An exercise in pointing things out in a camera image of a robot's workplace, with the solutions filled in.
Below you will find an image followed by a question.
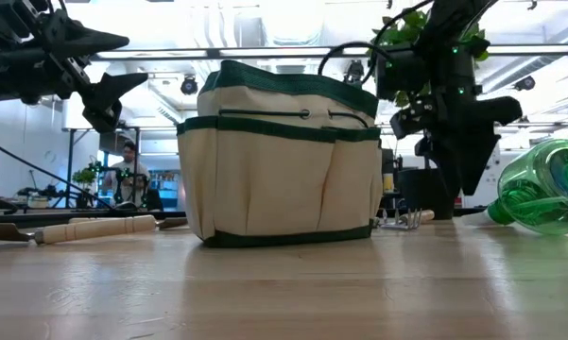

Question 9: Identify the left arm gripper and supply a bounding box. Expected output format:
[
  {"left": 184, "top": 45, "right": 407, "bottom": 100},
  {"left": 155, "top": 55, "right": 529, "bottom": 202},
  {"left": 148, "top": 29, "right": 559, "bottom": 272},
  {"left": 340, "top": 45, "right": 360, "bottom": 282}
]
[{"left": 9, "top": 0, "right": 150, "bottom": 134}]

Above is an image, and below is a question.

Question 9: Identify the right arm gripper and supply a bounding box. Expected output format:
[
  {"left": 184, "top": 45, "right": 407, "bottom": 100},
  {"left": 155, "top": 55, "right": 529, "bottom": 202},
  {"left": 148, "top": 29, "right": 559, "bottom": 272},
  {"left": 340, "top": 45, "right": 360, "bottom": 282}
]
[{"left": 389, "top": 46, "right": 524, "bottom": 196}]

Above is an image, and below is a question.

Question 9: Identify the green spray bottle white trigger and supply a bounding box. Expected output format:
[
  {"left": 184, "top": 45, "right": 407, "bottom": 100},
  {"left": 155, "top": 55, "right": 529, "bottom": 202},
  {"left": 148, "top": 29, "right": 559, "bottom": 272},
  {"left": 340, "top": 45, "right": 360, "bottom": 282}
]
[{"left": 462, "top": 138, "right": 568, "bottom": 236}]

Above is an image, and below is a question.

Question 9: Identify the bent-prong cultivator wooden handle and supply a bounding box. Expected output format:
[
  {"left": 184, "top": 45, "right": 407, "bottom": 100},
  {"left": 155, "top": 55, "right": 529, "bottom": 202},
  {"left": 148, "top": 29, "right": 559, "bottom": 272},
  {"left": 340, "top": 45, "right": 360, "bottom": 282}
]
[{"left": 375, "top": 208, "right": 436, "bottom": 231}]

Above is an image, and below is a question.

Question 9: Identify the round scoop wooden handle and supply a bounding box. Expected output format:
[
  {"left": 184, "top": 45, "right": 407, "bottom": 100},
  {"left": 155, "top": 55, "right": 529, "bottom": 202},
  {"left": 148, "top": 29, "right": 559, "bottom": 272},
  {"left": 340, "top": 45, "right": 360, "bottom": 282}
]
[{"left": 0, "top": 213, "right": 158, "bottom": 246}]

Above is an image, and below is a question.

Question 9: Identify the beige green-trimmed gardening bag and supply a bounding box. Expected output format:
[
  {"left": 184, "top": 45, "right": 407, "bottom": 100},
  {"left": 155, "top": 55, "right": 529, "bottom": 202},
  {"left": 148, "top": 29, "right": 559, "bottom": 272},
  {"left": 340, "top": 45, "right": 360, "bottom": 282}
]
[{"left": 176, "top": 59, "right": 384, "bottom": 249}]

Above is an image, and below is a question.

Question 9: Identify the black ceiling track light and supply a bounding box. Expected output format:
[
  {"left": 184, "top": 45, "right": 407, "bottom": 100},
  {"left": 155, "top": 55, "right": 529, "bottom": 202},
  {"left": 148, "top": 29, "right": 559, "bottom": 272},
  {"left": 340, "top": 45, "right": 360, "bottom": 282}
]
[
  {"left": 181, "top": 74, "right": 199, "bottom": 96},
  {"left": 513, "top": 74, "right": 537, "bottom": 93},
  {"left": 343, "top": 59, "right": 366, "bottom": 87}
]

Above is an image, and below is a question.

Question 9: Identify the black plant pot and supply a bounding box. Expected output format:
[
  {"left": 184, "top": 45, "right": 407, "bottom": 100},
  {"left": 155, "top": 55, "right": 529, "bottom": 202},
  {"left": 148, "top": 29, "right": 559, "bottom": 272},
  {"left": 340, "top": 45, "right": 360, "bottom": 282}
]
[{"left": 397, "top": 167, "right": 458, "bottom": 221}]

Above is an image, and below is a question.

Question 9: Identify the person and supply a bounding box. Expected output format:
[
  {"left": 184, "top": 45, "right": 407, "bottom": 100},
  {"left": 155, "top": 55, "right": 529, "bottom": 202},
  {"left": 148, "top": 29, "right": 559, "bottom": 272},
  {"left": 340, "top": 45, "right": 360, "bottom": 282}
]
[{"left": 102, "top": 140, "right": 153, "bottom": 210}]

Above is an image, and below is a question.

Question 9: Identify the small background plant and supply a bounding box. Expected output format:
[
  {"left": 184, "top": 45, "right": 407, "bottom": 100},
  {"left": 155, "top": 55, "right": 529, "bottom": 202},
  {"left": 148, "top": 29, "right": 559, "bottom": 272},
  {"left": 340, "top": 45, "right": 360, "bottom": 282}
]
[{"left": 72, "top": 167, "right": 99, "bottom": 209}]

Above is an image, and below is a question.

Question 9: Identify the background robot with green lights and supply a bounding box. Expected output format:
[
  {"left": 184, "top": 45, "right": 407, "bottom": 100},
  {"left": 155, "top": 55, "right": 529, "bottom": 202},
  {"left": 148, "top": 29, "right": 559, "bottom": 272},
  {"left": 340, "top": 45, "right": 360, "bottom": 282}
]
[{"left": 88, "top": 161, "right": 151, "bottom": 210}]

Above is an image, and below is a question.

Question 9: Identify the green leafy plant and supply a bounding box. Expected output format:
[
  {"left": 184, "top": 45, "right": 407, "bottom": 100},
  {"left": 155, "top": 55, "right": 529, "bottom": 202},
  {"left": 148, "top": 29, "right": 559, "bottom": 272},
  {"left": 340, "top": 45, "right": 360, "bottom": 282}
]
[{"left": 369, "top": 8, "right": 491, "bottom": 110}]

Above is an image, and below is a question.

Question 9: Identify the black background rig frame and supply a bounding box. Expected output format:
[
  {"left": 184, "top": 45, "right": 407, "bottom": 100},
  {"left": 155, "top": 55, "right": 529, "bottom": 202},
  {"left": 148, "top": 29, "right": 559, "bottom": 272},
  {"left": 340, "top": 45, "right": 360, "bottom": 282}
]
[{"left": 61, "top": 125, "right": 146, "bottom": 209}]

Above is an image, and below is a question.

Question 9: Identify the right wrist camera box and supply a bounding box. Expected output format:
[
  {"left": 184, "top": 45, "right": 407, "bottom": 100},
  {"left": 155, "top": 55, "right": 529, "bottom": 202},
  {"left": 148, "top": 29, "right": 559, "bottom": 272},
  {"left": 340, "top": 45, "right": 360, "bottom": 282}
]
[{"left": 375, "top": 46, "right": 427, "bottom": 101}]

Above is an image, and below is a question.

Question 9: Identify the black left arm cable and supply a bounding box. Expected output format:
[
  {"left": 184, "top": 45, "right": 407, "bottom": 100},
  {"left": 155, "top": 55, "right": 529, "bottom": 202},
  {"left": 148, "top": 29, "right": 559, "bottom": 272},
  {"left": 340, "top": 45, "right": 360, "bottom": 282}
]
[{"left": 0, "top": 134, "right": 117, "bottom": 212}]

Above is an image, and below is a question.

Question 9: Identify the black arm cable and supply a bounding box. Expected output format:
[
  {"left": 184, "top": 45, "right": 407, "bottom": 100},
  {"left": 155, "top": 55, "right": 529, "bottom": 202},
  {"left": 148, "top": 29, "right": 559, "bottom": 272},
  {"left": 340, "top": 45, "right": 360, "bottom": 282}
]
[
  {"left": 0, "top": 134, "right": 117, "bottom": 212},
  {"left": 317, "top": 0, "right": 436, "bottom": 79}
]

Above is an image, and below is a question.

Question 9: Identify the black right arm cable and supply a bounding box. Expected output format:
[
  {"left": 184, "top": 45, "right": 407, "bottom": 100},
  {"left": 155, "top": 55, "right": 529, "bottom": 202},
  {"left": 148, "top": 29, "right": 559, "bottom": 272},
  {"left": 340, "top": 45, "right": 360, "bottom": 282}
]
[{"left": 317, "top": 0, "right": 436, "bottom": 79}]

